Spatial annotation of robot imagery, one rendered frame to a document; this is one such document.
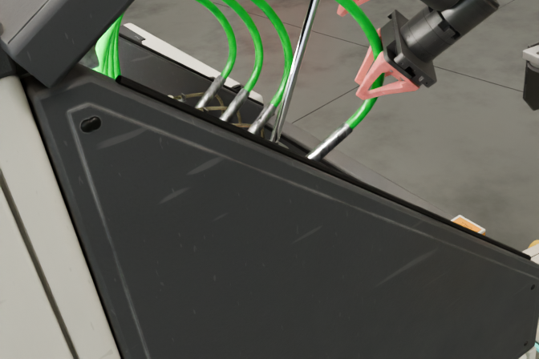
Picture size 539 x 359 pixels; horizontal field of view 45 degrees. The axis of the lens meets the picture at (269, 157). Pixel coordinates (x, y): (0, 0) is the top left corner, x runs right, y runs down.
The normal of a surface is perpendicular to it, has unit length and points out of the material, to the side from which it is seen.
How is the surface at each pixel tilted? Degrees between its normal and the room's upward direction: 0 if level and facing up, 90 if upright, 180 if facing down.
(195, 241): 90
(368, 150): 0
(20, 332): 90
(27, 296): 90
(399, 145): 0
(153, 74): 90
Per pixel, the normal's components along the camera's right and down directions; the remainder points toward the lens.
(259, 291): 0.57, 0.38
